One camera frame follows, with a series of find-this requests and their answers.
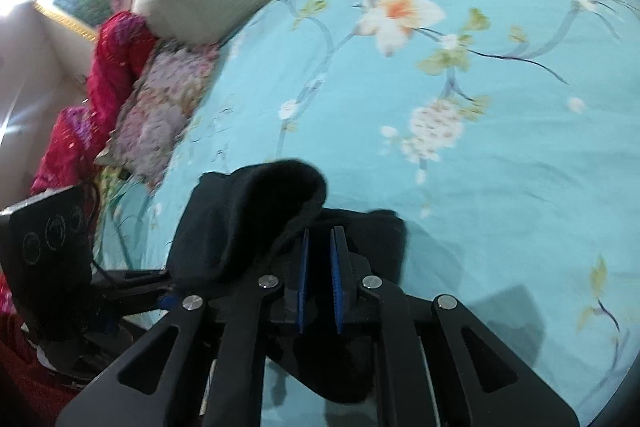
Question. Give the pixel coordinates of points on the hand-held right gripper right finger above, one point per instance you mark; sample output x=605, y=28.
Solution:
x=340, y=282

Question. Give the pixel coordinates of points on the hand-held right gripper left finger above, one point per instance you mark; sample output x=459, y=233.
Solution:
x=304, y=282

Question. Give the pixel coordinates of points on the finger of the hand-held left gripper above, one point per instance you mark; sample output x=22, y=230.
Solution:
x=135, y=302
x=130, y=277

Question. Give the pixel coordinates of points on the black pants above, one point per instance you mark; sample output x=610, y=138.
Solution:
x=250, y=207

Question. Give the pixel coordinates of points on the person's red clothing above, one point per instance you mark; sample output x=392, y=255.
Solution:
x=30, y=387

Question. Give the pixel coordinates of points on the pink floral pillow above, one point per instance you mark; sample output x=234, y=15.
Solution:
x=155, y=122

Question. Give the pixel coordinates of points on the red cloth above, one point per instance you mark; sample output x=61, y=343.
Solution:
x=115, y=72

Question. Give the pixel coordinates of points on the blue floral bedsheet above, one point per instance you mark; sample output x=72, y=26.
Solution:
x=500, y=182

